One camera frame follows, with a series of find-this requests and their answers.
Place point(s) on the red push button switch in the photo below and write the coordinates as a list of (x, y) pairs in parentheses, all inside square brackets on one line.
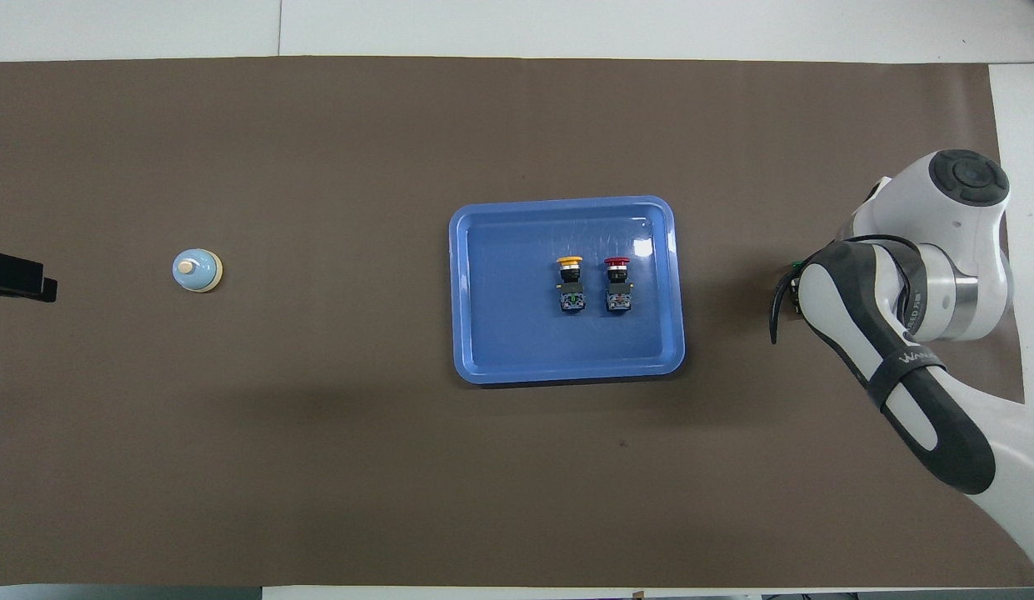
[(618, 298)]

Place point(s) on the light blue service bell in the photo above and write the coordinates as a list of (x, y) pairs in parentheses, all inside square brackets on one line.
[(196, 273)]

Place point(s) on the yellow push button switch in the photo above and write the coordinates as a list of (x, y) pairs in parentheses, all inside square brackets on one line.
[(571, 298)]

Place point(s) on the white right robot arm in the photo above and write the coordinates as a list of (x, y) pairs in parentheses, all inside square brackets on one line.
[(941, 242)]

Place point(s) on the blue plastic tray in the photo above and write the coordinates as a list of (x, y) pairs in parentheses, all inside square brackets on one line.
[(516, 333)]

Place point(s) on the brown table mat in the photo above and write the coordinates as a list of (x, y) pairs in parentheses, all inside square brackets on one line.
[(317, 167)]

